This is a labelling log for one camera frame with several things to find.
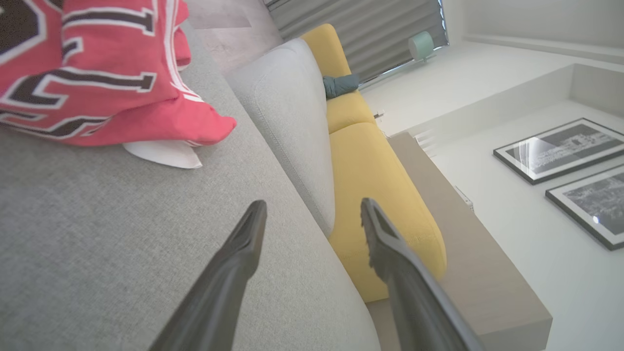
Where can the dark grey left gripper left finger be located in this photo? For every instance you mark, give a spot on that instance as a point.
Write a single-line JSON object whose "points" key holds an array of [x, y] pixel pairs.
{"points": [[219, 292]]}

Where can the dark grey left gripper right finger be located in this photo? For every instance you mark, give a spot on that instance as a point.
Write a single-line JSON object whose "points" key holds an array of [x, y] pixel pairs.
{"points": [[414, 302]]}

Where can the red jersey with black lettering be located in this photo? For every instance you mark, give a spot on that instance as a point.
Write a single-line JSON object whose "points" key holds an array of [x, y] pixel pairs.
{"points": [[107, 48]]}

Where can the beige wooden ledge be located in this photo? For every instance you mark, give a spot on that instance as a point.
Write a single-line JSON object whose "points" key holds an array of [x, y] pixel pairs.
{"points": [[482, 282]]}

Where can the yellow sofa back cushion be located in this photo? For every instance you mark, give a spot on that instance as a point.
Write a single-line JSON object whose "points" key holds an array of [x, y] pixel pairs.
{"points": [[375, 195], [326, 48], [346, 109]]}

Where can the large grey sofa seat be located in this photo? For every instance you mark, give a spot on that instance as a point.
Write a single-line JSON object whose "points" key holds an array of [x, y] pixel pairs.
{"points": [[97, 243]]}

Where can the grey sofa seat cushion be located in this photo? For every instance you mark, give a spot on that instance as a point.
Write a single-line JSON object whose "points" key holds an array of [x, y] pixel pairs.
{"points": [[287, 122]]}

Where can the black framed monochrome picture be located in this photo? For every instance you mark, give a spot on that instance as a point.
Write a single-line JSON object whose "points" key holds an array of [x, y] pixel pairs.
{"points": [[592, 204], [560, 148]]}

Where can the teal throw pillow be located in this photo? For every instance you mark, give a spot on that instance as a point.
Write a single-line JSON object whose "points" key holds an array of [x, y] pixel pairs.
{"points": [[341, 85]]}

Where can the mint green lamp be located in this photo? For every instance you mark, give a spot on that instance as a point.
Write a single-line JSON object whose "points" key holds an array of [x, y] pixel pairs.
{"points": [[420, 45]]}

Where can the grey pleated curtain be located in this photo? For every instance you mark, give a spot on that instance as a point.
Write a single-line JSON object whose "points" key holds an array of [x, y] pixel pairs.
{"points": [[370, 29]]}

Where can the white wall socket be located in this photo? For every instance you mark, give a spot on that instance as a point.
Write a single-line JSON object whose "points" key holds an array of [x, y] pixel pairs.
{"points": [[464, 197]]}

